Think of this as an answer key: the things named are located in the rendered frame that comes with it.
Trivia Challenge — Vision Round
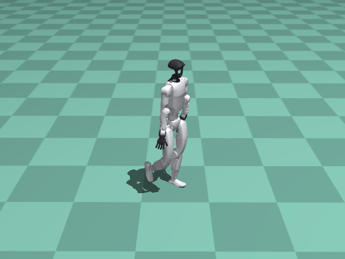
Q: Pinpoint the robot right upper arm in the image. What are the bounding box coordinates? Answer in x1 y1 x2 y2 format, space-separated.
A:
161 85 172 116

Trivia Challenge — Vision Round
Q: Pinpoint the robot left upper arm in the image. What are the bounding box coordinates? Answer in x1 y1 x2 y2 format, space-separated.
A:
181 77 190 104

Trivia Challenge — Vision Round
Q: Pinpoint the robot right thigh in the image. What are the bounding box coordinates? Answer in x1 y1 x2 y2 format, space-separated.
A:
158 124 174 167

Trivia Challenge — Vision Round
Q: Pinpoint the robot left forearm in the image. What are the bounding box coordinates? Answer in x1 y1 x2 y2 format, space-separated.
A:
181 102 189 118

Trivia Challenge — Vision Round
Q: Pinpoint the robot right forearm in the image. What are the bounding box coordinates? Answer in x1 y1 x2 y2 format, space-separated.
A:
160 110 168 136

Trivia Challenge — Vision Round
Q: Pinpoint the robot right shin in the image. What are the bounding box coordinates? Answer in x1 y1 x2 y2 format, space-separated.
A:
148 159 167 171

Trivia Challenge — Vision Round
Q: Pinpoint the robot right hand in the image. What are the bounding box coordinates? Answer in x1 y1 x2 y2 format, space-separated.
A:
155 131 168 149

